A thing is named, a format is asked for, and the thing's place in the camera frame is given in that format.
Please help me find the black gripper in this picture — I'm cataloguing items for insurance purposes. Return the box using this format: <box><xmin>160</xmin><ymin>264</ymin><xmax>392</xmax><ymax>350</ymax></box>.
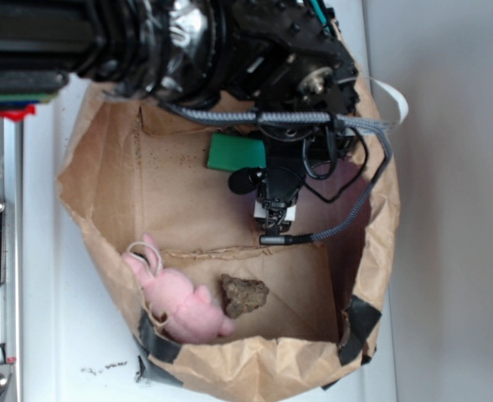
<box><xmin>258</xmin><ymin>126</ymin><xmax>355</xmax><ymax>209</ymax></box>

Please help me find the green rectangular block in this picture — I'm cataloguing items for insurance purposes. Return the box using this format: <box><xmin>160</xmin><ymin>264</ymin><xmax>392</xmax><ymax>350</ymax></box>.
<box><xmin>207</xmin><ymin>132</ymin><xmax>266</xmax><ymax>173</ymax></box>

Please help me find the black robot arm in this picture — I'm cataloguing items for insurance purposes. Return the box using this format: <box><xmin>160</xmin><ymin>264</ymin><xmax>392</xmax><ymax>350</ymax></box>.
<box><xmin>0</xmin><ymin>1</ymin><xmax>358</xmax><ymax>211</ymax></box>

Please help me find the black foam microphone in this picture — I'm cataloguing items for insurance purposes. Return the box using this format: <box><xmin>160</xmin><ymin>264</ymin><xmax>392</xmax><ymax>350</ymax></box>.
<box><xmin>228</xmin><ymin>167</ymin><xmax>266</xmax><ymax>195</ymax></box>

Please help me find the brown rock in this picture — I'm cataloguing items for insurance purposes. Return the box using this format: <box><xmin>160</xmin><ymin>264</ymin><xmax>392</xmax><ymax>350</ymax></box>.
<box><xmin>221</xmin><ymin>274</ymin><xmax>270</xmax><ymax>319</ymax></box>

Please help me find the brown paper bag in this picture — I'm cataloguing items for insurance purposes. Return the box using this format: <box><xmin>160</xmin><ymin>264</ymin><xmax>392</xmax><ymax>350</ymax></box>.
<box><xmin>56</xmin><ymin>16</ymin><xmax>400</xmax><ymax>402</ymax></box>

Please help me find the pink plush bunny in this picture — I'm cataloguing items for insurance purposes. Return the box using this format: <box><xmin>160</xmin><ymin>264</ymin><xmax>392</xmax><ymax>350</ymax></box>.
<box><xmin>121</xmin><ymin>233</ymin><xmax>235</xmax><ymax>344</ymax></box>

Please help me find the small white camera module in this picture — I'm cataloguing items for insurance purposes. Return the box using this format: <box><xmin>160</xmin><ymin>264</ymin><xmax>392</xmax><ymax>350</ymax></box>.
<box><xmin>254</xmin><ymin>201</ymin><xmax>297</xmax><ymax>234</ymax></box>

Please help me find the white flat ribbon cable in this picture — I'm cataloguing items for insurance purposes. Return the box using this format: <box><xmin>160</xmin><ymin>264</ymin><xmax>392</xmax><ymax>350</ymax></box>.
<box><xmin>361</xmin><ymin>77</ymin><xmax>409</xmax><ymax>135</ymax></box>

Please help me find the aluminium frame rail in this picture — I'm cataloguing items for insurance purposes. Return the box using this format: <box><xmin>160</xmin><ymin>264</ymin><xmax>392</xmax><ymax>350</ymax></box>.
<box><xmin>0</xmin><ymin>109</ymin><xmax>23</xmax><ymax>402</ymax></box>

